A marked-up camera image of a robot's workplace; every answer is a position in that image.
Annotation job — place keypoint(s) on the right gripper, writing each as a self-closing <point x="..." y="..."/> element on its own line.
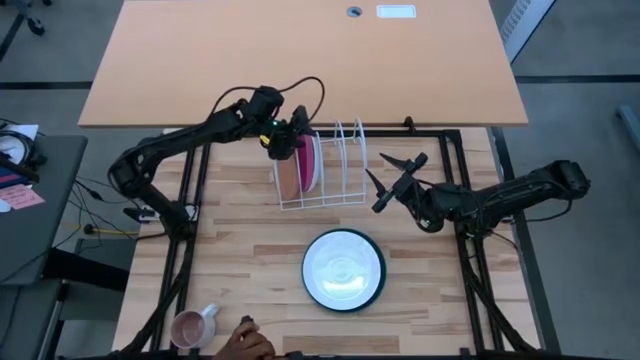
<point x="422" y="205"/>

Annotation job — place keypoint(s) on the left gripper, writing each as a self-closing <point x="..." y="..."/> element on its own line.
<point x="287" y="137"/>

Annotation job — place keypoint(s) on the white plate with pink underside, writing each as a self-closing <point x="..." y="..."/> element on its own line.
<point x="307" y="162"/>

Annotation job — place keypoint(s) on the orange plate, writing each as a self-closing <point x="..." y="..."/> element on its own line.
<point x="288" y="180"/>

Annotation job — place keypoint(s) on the white plate with green underside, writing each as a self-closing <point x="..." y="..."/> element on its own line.
<point x="344" y="270"/>

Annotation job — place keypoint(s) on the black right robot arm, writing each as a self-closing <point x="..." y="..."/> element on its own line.
<point x="525" y="192"/>

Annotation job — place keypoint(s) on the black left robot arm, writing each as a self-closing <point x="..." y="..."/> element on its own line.
<point x="150" y="155"/>

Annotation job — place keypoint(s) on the yellow tag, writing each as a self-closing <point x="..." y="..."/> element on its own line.
<point x="265" y="140"/>

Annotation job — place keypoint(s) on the light tan desk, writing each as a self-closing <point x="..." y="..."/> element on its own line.
<point x="300" y="50"/>

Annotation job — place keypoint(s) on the white rectangular desk plate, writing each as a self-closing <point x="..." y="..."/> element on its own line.
<point x="396" y="11"/>

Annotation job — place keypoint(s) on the black power strip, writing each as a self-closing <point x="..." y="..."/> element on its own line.
<point x="140" y="215"/>

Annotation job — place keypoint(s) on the small black object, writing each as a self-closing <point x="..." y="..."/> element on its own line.
<point x="246" y="320"/>

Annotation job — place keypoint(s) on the white perforated computer case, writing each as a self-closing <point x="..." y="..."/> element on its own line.
<point x="525" y="25"/>

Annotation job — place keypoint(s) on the person's hand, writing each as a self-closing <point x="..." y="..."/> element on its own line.
<point x="245" y="345"/>

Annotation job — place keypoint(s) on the pink ceramic mug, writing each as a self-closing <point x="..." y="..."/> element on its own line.
<point x="192" y="327"/>

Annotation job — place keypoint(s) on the black case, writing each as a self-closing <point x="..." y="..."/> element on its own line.
<point x="85" y="270"/>

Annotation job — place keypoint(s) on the dark grey side table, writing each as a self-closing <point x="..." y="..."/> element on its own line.
<point x="40" y="220"/>

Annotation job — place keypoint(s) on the white paper sheet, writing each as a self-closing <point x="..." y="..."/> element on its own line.
<point x="25" y="131"/>

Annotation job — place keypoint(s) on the pink paper note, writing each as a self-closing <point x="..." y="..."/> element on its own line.
<point x="20" y="196"/>

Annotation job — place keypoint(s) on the black chair base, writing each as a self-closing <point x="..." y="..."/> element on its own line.
<point x="36" y="25"/>

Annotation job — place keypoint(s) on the blue flat item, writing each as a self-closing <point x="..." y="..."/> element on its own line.
<point x="7" y="179"/>

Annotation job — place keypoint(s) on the black aluminium rig frame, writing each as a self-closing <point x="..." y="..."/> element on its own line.
<point x="400" y="133"/>

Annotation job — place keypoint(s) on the black frame clamp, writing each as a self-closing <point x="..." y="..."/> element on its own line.
<point x="409" y="123"/>

